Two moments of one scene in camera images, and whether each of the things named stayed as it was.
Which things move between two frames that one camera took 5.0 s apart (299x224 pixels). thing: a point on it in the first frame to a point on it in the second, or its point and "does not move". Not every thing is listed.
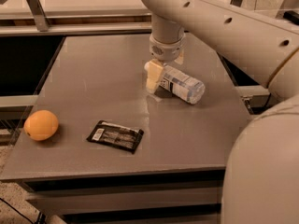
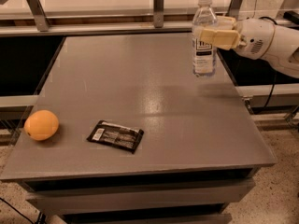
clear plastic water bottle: (180, 85) to (204, 54)
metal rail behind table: (77, 29) does not move
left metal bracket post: (35, 7) does not move
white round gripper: (165, 50) to (256, 38)
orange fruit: (41, 125) does not move
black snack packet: (121, 136) does not move
